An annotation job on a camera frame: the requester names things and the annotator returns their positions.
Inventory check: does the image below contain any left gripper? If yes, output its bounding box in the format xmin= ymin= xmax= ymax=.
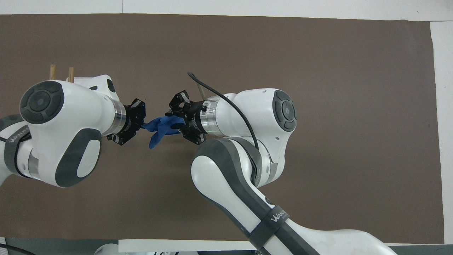
xmin=113 ymin=98 xmax=147 ymax=146

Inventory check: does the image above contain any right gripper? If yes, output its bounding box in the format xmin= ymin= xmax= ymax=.
xmin=165 ymin=91 xmax=208 ymax=146

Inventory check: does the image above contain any blue towel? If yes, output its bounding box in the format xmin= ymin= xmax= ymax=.
xmin=141 ymin=116 xmax=187 ymax=149

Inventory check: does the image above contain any black cable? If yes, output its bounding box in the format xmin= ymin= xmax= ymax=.
xmin=187 ymin=72 xmax=260 ymax=151
xmin=0 ymin=243 xmax=36 ymax=255

